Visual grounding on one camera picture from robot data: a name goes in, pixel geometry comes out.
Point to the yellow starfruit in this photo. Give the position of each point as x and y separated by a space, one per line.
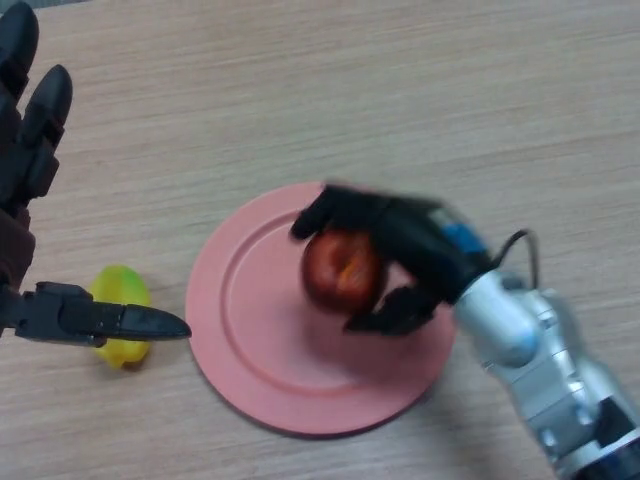
120 285

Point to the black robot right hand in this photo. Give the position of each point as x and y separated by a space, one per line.
420 240

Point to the red apple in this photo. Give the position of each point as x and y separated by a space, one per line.
335 275

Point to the pink round plate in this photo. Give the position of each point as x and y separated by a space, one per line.
265 350

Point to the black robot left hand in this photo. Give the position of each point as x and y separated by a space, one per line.
25 160

